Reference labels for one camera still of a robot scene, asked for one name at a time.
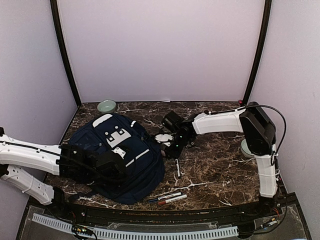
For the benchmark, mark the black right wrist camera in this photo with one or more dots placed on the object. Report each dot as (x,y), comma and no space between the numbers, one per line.
(172,121)

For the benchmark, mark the blue capped white marker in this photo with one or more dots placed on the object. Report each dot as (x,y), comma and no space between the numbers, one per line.
(168,196)

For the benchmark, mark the grey slotted cable duct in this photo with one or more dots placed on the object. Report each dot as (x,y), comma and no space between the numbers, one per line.
(131,232)

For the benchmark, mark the red capped white marker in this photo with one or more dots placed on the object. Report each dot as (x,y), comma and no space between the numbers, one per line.
(170,200)

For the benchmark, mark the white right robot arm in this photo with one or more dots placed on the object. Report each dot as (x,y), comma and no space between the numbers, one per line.
(251,120)

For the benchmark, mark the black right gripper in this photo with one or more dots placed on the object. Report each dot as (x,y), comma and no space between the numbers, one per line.
(175,153)

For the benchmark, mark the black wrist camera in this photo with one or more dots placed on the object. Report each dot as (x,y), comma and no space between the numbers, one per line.
(111,165)
(172,121)

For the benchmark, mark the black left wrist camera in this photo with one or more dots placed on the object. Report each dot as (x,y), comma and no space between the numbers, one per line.
(111,165)

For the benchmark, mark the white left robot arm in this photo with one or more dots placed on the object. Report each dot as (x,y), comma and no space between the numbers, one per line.
(16,154)

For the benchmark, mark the green bowl back left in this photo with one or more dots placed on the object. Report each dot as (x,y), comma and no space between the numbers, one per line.
(106,106)

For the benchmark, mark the navy blue student backpack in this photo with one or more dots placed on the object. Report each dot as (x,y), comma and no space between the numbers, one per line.
(145,167)

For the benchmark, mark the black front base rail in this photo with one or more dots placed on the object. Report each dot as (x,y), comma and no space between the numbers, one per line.
(99,210)

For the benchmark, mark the black capped white marker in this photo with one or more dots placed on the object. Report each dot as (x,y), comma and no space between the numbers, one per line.
(178,168)

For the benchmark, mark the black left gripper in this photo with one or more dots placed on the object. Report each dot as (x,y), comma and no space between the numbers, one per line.
(117,178)

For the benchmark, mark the green bowl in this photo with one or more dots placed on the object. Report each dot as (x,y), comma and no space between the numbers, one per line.
(106,106)
(245,150)

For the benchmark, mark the green bowl right side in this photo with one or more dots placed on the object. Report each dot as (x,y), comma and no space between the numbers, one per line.
(245,150)

